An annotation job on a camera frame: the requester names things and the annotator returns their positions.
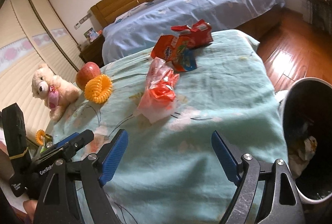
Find red apple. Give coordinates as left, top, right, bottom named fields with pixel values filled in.
left=75, top=62, right=101, bottom=91

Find cream teddy bear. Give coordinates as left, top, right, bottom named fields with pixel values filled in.
left=32, top=63, right=81, bottom=122

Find small orange coil ring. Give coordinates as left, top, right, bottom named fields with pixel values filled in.
left=35, top=129, right=47, bottom=146

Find dark red snack packet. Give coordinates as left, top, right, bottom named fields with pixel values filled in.
left=171, top=19, right=213, bottom=49

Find white paper wrapper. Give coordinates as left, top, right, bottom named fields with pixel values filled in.
left=289, top=136, right=317, bottom=179

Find sliding wardrobe doors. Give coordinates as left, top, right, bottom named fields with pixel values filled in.
left=1, top=0, right=83, bottom=140

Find blue sheeted bed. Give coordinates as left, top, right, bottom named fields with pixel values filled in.
left=102, top=0, right=285, bottom=64

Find teal floral bed blanket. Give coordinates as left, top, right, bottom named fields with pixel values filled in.
left=46, top=30, right=288, bottom=223

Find grey round trash bin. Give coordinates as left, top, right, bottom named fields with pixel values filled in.
left=279, top=77, right=331, bottom=204

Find left hand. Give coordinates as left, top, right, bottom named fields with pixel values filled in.
left=23, top=200, right=38, bottom=222

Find framed photo on nightstand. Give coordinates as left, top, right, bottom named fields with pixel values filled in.
left=84, top=28, right=99, bottom=43

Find dark wooden nightstand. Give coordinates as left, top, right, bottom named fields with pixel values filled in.
left=79, top=34, right=105, bottom=68

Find orange candy bag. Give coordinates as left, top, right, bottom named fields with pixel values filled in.
left=150, top=35, right=197, bottom=72

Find red white plastic bag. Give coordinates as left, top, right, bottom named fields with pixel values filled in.
left=137, top=57, right=179, bottom=124

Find orange coil hair tie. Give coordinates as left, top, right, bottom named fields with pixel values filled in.
left=84, top=74, right=114, bottom=105

